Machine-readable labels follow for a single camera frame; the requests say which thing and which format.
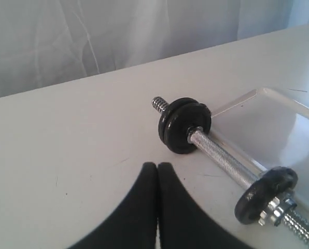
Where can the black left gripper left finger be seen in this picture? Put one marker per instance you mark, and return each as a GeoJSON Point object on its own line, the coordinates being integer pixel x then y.
{"type": "Point", "coordinates": [133, 223]}

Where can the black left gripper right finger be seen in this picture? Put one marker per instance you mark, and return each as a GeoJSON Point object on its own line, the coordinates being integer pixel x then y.
{"type": "Point", "coordinates": [182, 223]}

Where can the black weight plate with tape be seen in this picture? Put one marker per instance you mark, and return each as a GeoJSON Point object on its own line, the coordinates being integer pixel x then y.
{"type": "Point", "coordinates": [254, 200]}

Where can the chrome threaded dumbbell bar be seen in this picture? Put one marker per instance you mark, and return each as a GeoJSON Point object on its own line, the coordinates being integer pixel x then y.
{"type": "Point", "coordinates": [293, 220]}

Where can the chrome spinlock collar nut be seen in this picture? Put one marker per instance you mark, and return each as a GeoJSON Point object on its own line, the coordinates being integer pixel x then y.
{"type": "Point", "coordinates": [276, 209]}

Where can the white plastic tray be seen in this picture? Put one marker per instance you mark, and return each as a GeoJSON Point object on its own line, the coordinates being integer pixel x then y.
{"type": "Point", "coordinates": [265, 129]}

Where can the white fabric backdrop curtain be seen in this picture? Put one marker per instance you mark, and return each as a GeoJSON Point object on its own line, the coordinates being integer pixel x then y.
{"type": "Point", "coordinates": [44, 43]}

